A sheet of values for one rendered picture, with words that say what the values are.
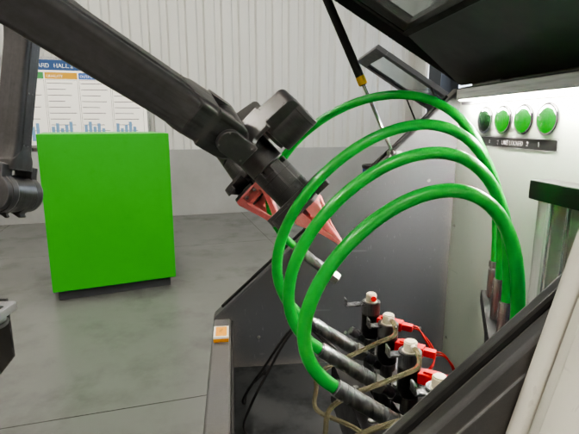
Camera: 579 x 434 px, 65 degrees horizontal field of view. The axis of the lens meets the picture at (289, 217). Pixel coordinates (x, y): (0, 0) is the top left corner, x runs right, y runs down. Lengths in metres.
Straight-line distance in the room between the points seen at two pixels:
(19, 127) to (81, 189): 2.83
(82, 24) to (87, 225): 3.41
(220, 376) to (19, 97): 0.66
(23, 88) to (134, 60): 0.53
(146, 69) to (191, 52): 6.60
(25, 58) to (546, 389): 0.99
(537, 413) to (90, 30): 0.53
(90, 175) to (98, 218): 0.34
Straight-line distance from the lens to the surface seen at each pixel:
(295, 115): 0.65
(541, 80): 0.80
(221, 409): 0.76
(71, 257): 3.97
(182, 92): 0.58
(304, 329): 0.45
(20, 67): 1.07
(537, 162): 0.85
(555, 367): 0.40
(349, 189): 0.51
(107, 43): 0.55
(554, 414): 0.39
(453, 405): 0.41
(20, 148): 1.05
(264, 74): 7.31
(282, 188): 0.66
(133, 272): 4.03
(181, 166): 7.10
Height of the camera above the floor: 1.37
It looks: 11 degrees down
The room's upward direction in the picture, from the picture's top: straight up
